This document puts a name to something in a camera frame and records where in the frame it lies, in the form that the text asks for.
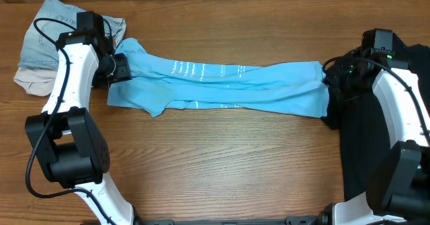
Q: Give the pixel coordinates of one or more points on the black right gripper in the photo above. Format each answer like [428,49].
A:
[331,78]

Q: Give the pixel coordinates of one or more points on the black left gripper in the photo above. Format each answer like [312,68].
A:
[121,70]

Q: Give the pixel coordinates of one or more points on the light blue printed t-shirt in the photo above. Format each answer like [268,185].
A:
[158,84]

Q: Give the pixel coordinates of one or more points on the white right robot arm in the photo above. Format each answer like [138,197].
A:
[379,103]

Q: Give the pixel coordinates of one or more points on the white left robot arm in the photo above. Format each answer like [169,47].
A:
[69,154]

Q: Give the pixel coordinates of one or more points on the black t-shirt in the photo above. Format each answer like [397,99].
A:
[364,139]

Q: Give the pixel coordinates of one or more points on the folded beige garment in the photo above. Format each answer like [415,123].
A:
[39,82]

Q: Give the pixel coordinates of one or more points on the folded light blue jeans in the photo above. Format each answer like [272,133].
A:
[38,53]

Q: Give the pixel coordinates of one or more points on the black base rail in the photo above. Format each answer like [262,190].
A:
[290,220]

